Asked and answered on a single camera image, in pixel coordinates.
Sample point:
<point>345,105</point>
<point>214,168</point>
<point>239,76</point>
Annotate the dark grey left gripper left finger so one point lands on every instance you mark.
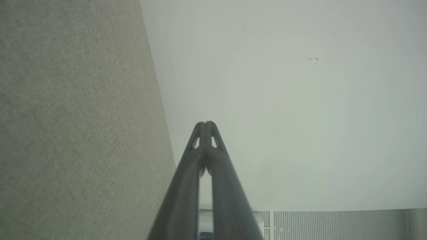
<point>180,200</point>

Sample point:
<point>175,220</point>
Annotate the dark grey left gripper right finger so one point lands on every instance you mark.
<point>230,206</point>

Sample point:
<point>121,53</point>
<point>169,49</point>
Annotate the white slatted panel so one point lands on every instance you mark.
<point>333,226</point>

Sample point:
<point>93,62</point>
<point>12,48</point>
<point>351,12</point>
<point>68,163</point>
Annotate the beige fabric sofa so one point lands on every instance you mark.
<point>76,126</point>

